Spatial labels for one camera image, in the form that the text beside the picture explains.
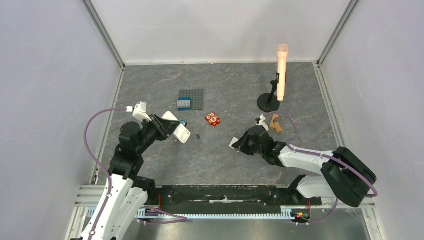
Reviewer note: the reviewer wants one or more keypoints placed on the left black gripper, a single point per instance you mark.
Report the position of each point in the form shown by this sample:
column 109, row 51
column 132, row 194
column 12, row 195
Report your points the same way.
column 165, row 127

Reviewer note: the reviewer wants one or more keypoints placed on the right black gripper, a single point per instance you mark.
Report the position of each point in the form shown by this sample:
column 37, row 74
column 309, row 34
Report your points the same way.
column 245, row 144

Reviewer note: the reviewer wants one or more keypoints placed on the white battery cover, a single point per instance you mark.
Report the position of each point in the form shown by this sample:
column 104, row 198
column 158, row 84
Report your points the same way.
column 233, row 141

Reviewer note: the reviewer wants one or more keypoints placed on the white remote control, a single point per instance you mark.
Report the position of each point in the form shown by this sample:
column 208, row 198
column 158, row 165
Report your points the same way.
column 181, row 133

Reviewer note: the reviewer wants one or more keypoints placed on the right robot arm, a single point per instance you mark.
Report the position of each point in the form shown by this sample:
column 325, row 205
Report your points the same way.
column 339, row 174

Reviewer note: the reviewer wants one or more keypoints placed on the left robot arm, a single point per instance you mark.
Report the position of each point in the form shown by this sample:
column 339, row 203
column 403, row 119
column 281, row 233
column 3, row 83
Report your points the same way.
column 125, row 191

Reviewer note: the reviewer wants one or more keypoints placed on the brown wooden block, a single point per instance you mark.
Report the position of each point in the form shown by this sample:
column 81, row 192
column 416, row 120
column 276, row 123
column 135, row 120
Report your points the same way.
column 273, row 120
column 277, row 127

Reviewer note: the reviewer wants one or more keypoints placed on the blue owl toy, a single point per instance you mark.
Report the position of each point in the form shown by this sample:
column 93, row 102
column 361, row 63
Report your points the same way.
column 183, row 122

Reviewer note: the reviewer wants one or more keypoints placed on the blue grey lego brick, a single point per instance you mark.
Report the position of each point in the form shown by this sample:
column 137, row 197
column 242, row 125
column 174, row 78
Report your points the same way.
column 183, row 103

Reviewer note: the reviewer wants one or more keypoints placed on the black microphone stand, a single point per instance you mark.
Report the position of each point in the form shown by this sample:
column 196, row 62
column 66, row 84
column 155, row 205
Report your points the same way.
column 268, row 102

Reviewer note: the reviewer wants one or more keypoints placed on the red owl toy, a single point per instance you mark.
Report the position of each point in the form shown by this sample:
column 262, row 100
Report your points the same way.
column 212, row 119

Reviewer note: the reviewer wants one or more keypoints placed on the grey lego baseplate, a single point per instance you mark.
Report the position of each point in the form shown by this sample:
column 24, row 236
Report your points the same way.
column 196, row 98

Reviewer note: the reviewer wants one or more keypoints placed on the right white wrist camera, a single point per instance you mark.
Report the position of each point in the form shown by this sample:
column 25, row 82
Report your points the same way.
column 260, row 121

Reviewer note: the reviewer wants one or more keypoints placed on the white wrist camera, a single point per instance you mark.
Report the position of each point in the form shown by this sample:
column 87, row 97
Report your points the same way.
column 260, row 121
column 139, row 111

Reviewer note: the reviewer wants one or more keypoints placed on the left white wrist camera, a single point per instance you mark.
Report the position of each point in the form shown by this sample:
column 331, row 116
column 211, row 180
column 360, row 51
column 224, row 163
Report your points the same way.
column 139, row 111

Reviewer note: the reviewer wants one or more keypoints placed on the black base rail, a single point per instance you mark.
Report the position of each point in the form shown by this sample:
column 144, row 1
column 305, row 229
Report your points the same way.
column 227, row 199

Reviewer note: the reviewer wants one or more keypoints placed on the white cable duct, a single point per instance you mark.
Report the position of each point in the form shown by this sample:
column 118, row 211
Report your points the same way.
column 284, row 214

